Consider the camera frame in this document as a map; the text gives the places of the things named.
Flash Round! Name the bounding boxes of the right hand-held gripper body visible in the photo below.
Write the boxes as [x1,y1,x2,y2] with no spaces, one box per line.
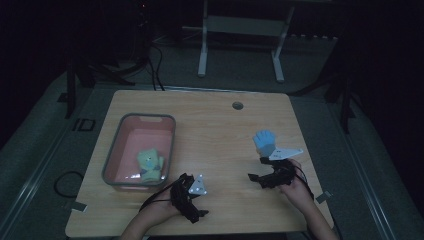
[263,147,304,190]

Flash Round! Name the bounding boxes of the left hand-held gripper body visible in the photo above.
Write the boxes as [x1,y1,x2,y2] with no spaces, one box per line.
[169,172,208,221]

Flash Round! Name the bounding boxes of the blue glove with grey cuff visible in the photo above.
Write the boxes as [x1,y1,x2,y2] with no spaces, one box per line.
[252,129,278,158]

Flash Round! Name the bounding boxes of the plain green mitten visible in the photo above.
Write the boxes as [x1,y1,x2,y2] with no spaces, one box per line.
[155,155,166,179]

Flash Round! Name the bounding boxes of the green mitten with face print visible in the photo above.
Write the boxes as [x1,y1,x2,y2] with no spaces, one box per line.
[136,148,162,184]

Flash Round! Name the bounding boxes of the pink basin with grey rim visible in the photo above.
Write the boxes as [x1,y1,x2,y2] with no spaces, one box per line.
[101,113,177,193]

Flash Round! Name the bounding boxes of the person's right hand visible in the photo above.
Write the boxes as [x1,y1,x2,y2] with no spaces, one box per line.
[277,158,317,213]

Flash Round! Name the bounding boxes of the person's left hand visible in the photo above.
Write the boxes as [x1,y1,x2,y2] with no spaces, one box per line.
[145,188,184,224]

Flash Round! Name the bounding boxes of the grey tape piece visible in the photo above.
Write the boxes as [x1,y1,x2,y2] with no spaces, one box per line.
[70,201,89,213]
[315,190,333,205]

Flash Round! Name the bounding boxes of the black metal stand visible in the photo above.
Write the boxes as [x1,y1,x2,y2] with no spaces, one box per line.
[289,39,371,135]
[58,43,148,120]

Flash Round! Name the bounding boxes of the right hand-held gripper black cable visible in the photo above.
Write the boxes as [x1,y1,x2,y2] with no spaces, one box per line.
[292,164,316,202]

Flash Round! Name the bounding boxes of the hand-held gripper black cable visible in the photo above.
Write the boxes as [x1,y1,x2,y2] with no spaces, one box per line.
[138,179,184,214]
[292,164,316,202]

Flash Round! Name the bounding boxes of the left hand-held gripper black cable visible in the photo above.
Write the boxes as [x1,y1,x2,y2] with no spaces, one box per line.
[138,179,184,214]

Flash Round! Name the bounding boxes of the looped black cable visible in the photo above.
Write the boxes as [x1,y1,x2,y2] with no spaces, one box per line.
[53,170,85,200]

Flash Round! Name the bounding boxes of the black floor cables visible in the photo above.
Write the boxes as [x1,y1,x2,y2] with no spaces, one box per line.
[146,42,166,92]

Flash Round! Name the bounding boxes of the white metal desk frame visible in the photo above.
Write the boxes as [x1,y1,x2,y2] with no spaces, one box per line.
[181,0,297,84]

